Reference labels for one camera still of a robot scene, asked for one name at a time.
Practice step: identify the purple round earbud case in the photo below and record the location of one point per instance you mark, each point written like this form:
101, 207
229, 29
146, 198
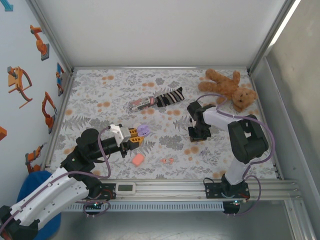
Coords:
143, 130

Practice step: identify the pink earbud case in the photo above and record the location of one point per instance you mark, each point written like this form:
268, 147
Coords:
138, 160

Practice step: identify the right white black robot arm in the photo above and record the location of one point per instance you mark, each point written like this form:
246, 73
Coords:
250, 142

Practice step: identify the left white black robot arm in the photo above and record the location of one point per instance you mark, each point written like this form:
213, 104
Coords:
50, 195

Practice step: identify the rolled flag print paper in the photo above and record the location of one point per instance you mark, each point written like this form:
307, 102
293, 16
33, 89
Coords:
141, 103

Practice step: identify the black white striped sock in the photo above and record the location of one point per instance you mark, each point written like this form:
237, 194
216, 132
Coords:
170, 97

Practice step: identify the brown teddy bear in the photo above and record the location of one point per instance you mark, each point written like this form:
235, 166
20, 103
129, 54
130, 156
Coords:
225, 86

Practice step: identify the white digital display unit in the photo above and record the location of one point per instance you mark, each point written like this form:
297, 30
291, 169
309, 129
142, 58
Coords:
125, 188

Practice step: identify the floral patterned table cloth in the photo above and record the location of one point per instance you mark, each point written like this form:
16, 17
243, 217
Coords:
112, 87

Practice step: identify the small circuit board with leds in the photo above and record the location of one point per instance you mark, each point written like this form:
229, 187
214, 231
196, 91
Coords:
231, 207
93, 205

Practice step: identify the blue cap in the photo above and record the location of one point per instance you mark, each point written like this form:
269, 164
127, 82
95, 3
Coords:
53, 225

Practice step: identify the left arm wrist camera box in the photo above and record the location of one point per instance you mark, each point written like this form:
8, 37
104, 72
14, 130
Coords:
120, 132

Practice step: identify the aluminium frame side bar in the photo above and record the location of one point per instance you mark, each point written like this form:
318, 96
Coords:
60, 120
255, 87

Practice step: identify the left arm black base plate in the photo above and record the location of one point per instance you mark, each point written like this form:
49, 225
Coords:
107, 187

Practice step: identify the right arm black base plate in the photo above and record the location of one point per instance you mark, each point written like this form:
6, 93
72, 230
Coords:
212, 188

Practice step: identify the aluminium mounting rail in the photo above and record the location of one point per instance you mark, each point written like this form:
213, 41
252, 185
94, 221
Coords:
175, 190

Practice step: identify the aluminium frame cross bar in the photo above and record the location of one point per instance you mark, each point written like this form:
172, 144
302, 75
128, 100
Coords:
160, 67

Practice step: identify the blue orange machine wall sticker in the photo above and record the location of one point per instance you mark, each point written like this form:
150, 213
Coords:
60, 75

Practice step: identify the orange block wall sticker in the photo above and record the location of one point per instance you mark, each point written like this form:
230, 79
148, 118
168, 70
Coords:
2, 133

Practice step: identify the orange curved gripper wall sticker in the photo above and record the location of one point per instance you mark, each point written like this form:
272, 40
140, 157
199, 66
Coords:
16, 80

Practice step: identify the aluminium frame post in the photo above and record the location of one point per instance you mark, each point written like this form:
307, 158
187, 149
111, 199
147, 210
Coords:
270, 35
50, 35

